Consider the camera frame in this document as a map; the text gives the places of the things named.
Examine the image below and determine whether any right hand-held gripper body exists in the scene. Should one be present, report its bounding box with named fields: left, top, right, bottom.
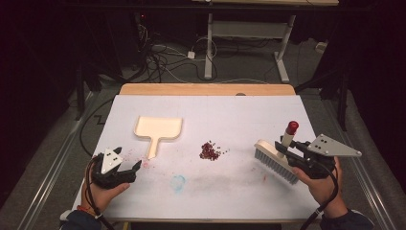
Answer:
left=286, top=133, right=363, bottom=180

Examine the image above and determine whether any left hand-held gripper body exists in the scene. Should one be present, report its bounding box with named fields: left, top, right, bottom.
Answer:
left=90, top=148, right=138, bottom=190

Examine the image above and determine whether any white brush with red-tipped handle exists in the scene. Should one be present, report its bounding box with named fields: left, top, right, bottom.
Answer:
left=254, top=120, right=301, bottom=186

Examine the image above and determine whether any person's left hand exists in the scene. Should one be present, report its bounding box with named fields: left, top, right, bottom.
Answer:
left=80, top=177, right=131, bottom=214

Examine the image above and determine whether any person's right hand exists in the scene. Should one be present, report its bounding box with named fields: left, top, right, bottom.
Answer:
left=291, top=156, right=349, bottom=219

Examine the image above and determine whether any cream plastic dustpan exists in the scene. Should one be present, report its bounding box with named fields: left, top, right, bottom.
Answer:
left=133, top=115, right=184, bottom=160

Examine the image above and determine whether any black metal stand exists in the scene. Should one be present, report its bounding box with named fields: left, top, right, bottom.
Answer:
left=74, top=60, right=124, bottom=122
left=295, top=68, right=350, bottom=132

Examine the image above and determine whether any red wristband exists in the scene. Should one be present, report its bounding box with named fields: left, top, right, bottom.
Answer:
left=76, top=205, right=97, bottom=217

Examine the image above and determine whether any white table cover board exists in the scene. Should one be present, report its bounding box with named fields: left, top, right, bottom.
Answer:
left=72, top=94, right=322, bottom=222

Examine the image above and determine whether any pile of red crumbs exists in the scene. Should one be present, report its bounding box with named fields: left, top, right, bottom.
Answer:
left=198, top=140, right=230, bottom=162

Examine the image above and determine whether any left hand-held gripper cable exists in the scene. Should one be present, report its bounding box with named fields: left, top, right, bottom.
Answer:
left=83, top=154, right=116, bottom=230

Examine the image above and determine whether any hand-held gripper cable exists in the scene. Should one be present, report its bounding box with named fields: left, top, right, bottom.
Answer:
left=299, top=161, right=340, bottom=230
left=83, top=154, right=116, bottom=230

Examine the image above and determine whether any black floor cable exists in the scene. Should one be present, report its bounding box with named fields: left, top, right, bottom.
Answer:
left=79, top=97, right=115, bottom=158

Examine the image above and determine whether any right hand-held gripper cable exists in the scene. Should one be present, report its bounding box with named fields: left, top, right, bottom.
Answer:
left=299, top=161, right=340, bottom=230

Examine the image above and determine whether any tangle of floor cables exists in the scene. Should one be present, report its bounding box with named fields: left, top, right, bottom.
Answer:
left=133, top=12, right=221, bottom=84

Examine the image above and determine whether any white desk frame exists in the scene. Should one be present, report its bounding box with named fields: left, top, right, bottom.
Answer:
left=191, top=0, right=340, bottom=84

